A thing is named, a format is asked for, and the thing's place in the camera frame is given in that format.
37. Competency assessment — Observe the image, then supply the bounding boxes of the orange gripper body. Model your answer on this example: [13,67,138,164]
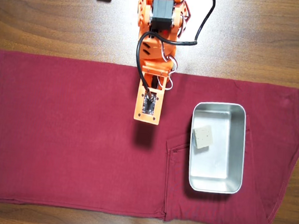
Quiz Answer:
[134,31,179,75]

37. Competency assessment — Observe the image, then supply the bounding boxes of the white foam cube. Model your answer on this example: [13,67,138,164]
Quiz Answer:
[190,123,215,151]

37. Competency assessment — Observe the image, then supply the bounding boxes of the maroon cloth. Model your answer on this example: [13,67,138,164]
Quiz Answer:
[0,49,299,224]

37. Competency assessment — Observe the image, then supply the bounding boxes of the rectangular metal tray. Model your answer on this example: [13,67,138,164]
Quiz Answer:
[185,99,251,196]

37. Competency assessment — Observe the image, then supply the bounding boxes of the red and white servo wires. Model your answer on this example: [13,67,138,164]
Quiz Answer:
[156,40,179,92]

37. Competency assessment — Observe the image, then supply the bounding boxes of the orange camera mount plate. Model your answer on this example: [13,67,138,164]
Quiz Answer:
[133,65,168,126]

